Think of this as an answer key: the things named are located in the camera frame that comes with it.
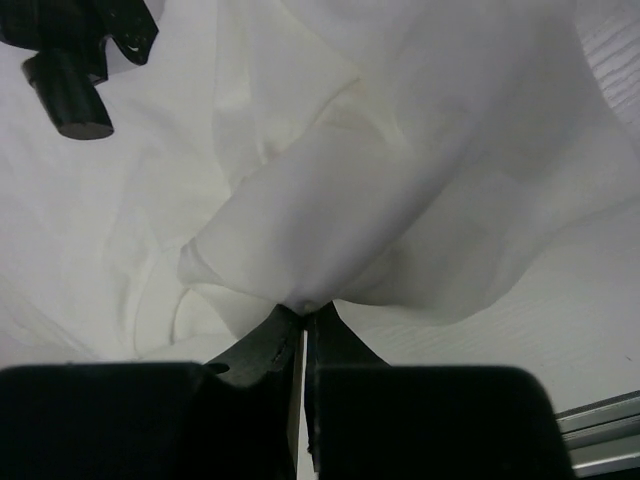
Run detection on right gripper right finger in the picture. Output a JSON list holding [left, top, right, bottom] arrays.
[[306, 302, 389, 370]]

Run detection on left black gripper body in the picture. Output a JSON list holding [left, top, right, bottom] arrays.
[[1, 0, 159, 84]]

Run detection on aluminium mounting rail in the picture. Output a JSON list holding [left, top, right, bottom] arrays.
[[556, 391, 639, 479]]

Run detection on white printed t-shirt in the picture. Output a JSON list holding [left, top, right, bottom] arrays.
[[1, 1, 639, 366]]

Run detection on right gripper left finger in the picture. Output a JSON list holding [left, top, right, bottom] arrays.
[[206, 306, 304, 389]]

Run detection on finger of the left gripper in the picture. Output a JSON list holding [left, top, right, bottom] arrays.
[[22, 49, 114, 139]]

